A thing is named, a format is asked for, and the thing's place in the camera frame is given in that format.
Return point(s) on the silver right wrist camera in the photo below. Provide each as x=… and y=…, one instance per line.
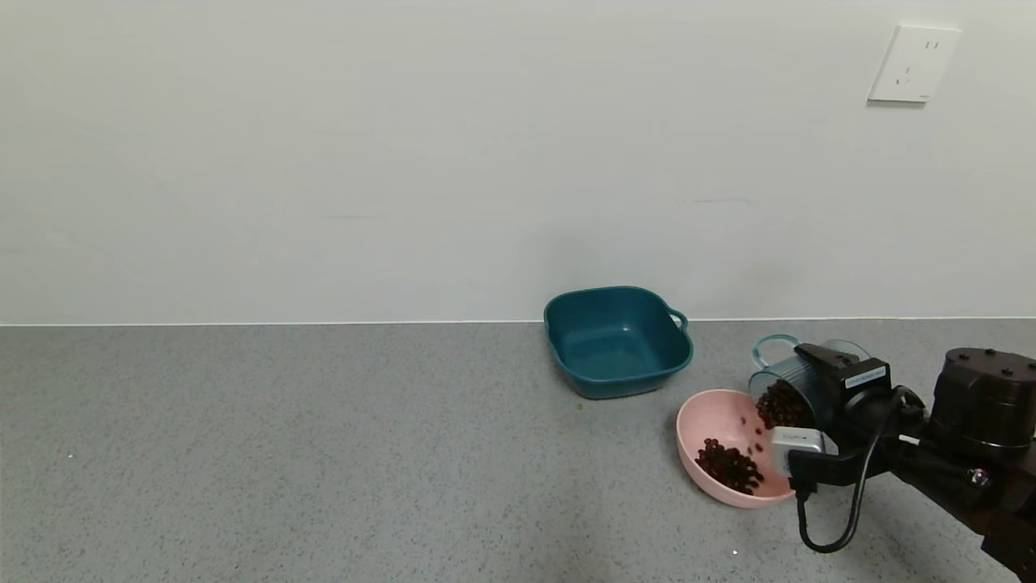
x=797, y=449

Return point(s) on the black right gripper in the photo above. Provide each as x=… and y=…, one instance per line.
x=863, y=379

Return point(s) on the teal square plastic basin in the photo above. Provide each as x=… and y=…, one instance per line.
x=615, y=348

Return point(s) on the pink plastic bowl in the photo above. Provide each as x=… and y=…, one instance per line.
x=712, y=417

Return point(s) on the white wall socket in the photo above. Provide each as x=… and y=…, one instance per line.
x=913, y=63

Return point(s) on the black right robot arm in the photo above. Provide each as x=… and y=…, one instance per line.
x=983, y=397

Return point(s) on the dark brown solid pellets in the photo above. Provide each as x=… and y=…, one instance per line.
x=728, y=470

